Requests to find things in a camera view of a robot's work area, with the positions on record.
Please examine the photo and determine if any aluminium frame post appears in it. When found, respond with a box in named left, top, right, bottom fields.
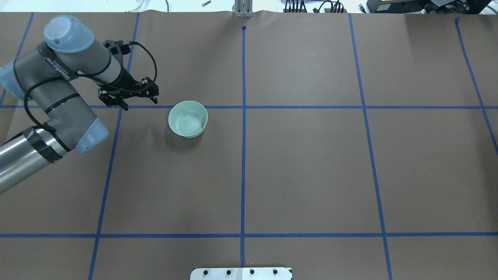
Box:
left=232, top=0, right=254, bottom=18

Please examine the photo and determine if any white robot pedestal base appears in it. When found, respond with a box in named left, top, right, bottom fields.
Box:
left=190, top=266, right=293, bottom=280

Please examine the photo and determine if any mint green bowl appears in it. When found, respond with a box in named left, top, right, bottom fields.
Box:
left=167, top=100, right=209, bottom=138

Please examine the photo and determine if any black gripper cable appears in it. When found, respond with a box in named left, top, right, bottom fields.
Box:
left=117, top=40, right=158, bottom=94

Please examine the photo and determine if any black laptop computer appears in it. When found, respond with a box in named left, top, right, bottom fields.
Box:
left=366, top=0, right=492, bottom=14

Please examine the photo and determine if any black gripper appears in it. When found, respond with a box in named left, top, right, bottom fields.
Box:
left=98, top=67, right=160, bottom=111

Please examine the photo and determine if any black power strip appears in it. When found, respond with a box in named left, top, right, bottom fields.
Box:
left=280, top=0, right=347, bottom=14

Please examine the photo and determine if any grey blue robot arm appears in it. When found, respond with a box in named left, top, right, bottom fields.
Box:
left=0, top=15, right=160, bottom=194

